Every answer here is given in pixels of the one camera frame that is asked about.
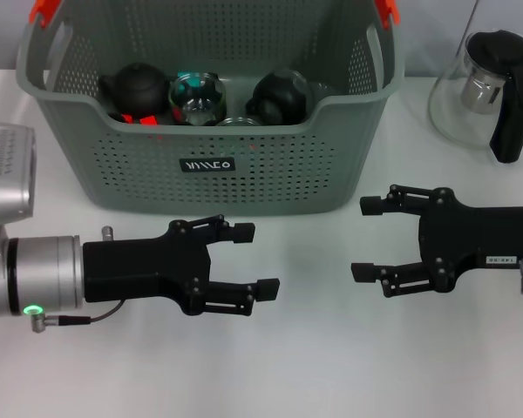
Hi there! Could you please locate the teal square block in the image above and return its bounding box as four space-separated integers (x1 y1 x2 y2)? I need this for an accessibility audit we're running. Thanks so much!
176 71 204 92

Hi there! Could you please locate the grey-green perforated storage basket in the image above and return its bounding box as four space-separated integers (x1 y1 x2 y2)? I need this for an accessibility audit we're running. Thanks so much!
16 0 405 218

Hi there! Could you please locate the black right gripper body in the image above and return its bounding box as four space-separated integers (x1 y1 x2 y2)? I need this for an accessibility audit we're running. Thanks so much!
418 186 523 296

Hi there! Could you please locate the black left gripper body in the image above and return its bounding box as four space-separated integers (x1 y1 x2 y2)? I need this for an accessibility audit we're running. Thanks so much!
82 219 214 318

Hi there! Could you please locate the left arm cable with connector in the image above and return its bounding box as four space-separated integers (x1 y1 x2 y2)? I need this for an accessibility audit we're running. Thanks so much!
29 300 126 334

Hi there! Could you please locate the glass pitcher with black handle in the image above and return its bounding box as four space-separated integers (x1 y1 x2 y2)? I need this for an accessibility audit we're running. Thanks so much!
426 29 523 165

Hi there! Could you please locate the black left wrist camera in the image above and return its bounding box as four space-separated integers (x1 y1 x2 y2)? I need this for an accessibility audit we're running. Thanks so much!
0 123 37 228

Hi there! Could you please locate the glass teacup with black sleeve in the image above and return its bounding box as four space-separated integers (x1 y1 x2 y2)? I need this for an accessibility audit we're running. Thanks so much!
217 116 262 127
245 69 313 125
168 71 228 126

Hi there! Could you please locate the black clay teapot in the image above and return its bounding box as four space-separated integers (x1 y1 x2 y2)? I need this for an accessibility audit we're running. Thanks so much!
98 62 173 121

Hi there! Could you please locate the orange basket handle clip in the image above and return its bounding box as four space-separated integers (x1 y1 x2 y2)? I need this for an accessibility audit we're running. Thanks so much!
29 0 61 27
373 0 401 30

